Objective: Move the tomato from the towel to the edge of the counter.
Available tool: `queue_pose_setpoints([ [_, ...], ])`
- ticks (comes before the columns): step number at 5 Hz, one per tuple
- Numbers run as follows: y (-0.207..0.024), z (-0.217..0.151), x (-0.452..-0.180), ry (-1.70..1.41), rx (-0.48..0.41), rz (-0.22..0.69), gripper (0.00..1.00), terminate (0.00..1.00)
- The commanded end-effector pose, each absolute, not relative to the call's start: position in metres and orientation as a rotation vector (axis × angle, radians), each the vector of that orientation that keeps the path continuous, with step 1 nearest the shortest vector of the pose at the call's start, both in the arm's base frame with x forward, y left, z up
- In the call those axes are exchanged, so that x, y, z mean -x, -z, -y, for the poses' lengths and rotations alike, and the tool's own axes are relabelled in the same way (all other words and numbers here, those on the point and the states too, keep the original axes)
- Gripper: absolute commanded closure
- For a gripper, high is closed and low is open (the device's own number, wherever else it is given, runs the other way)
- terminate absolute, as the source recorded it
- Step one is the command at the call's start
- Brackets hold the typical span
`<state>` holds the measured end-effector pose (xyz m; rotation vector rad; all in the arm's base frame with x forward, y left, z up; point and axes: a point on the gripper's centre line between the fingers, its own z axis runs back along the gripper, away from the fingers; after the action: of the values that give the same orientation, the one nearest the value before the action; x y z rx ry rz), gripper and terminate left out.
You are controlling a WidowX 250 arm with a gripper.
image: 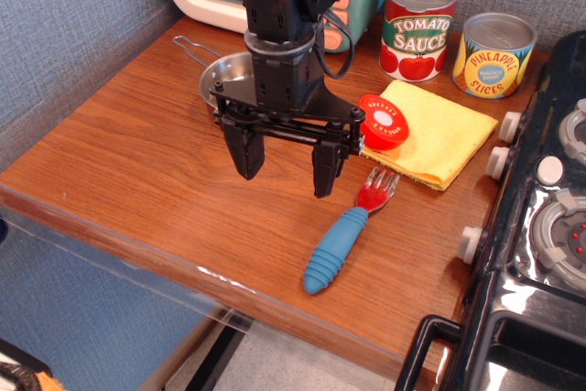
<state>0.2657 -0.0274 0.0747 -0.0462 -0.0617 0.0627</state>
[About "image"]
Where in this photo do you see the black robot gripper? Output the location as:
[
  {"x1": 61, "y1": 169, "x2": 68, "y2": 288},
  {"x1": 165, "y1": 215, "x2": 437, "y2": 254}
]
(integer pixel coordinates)
[{"x1": 210, "y1": 43, "x2": 365, "y2": 199}]

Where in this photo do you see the red toy tomato half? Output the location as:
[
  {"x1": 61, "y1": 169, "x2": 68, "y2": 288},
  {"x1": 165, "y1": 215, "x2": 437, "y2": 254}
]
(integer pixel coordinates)
[{"x1": 359, "y1": 94, "x2": 409, "y2": 151}]

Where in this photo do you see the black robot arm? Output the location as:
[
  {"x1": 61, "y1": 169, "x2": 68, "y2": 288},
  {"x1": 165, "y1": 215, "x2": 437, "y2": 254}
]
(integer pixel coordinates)
[{"x1": 209, "y1": 0, "x2": 365, "y2": 198}]

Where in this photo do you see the small steel pan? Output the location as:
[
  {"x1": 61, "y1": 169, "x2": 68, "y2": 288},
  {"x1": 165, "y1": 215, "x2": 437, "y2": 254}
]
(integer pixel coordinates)
[{"x1": 172, "y1": 35, "x2": 253, "y2": 114}]

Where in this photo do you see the yellow folded cloth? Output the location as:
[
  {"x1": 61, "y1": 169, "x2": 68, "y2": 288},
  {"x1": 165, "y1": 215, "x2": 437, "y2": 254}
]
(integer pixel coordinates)
[{"x1": 363, "y1": 80, "x2": 497, "y2": 191}]

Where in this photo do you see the tomato sauce can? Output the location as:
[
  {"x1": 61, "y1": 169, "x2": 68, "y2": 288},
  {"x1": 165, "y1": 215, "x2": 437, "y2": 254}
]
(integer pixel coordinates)
[{"x1": 379, "y1": 0, "x2": 457, "y2": 82}]

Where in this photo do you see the pineapple slices can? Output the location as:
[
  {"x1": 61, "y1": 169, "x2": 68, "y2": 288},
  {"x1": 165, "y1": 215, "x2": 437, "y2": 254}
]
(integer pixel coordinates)
[{"x1": 452, "y1": 12, "x2": 537, "y2": 100}]

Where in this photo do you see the black toy stove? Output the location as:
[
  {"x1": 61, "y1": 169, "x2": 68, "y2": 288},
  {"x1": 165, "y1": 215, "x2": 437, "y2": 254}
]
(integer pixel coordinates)
[{"x1": 396, "y1": 31, "x2": 585, "y2": 390}]

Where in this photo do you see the orange fuzzy object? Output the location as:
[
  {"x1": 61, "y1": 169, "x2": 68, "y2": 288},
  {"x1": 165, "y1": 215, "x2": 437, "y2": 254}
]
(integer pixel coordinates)
[{"x1": 0, "y1": 361, "x2": 65, "y2": 391}]

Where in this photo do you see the blue handled fork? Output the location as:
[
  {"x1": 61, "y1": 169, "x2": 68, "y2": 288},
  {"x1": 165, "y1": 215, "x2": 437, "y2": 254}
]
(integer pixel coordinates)
[{"x1": 303, "y1": 168, "x2": 400, "y2": 295}]

